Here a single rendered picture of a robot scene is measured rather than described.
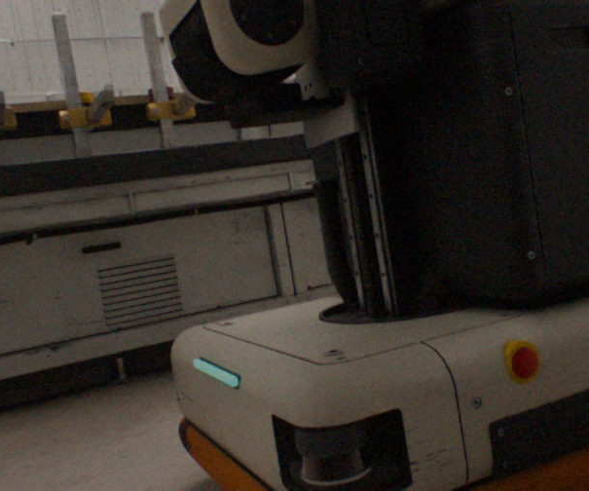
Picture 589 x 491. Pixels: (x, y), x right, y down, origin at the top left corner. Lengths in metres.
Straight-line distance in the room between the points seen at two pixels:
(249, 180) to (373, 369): 1.47
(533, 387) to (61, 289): 1.66
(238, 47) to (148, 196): 1.21
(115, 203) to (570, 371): 1.46
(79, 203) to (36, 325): 0.44
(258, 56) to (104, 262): 1.44
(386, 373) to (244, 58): 0.43
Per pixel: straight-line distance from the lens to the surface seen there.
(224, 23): 0.91
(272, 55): 0.92
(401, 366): 0.77
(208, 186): 2.12
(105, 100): 1.78
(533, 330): 0.88
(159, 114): 2.07
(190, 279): 2.32
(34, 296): 2.24
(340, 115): 1.02
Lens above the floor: 0.46
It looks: 3 degrees down
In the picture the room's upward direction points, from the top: 9 degrees counter-clockwise
